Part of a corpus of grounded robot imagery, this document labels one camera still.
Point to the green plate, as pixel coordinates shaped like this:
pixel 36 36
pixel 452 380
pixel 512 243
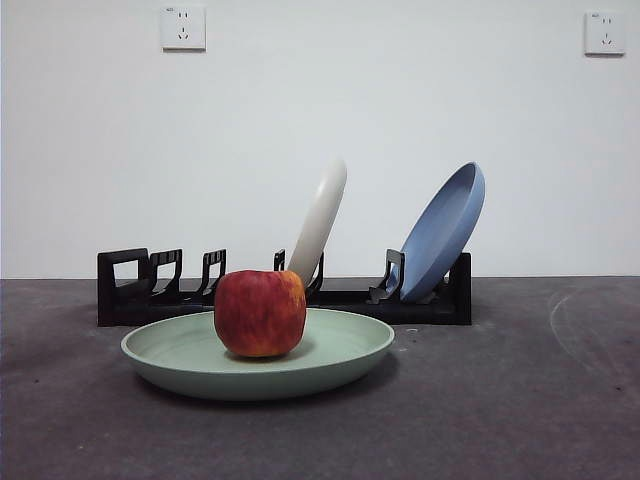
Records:
pixel 175 350

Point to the white plate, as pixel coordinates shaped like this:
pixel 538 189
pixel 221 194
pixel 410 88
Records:
pixel 322 215

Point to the red apple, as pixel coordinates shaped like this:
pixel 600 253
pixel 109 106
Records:
pixel 260 315

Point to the blue plate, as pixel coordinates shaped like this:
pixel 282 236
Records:
pixel 440 235

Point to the white wall socket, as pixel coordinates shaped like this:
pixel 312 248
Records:
pixel 605 33
pixel 183 27

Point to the black plate rack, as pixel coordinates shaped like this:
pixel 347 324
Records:
pixel 430 312

